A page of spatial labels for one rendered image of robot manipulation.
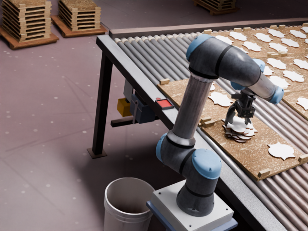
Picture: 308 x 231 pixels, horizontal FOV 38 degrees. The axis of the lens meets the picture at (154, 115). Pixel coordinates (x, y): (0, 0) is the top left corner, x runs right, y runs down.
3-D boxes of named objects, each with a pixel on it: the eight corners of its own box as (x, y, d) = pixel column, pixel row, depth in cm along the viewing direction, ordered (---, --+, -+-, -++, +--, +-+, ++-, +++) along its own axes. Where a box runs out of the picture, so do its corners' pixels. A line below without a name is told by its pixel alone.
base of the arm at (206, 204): (190, 221, 170) (196, 201, 165) (168, 195, 180) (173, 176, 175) (221, 210, 178) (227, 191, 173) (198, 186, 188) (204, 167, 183)
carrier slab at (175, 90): (199, 127, 224) (200, 124, 223) (156, 86, 251) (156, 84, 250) (250, 114, 242) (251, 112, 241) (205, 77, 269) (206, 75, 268)
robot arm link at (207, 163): (204, 199, 167) (212, 171, 159) (176, 180, 173) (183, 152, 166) (221, 185, 175) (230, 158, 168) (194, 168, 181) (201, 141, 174)
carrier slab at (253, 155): (256, 181, 196) (258, 179, 195) (200, 129, 223) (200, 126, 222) (308, 162, 215) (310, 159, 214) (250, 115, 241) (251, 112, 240)
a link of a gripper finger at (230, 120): (223, 129, 211) (236, 115, 208) (219, 122, 216) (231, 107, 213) (228, 131, 213) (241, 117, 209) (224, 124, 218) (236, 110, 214)
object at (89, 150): (92, 159, 332) (103, 56, 285) (86, 149, 341) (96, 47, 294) (107, 156, 338) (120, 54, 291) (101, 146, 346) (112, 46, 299)
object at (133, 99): (136, 129, 256) (140, 103, 246) (126, 116, 266) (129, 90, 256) (153, 126, 261) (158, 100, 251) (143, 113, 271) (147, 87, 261)
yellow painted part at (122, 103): (122, 117, 274) (127, 84, 261) (116, 109, 280) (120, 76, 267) (134, 115, 278) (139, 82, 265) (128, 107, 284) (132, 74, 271)
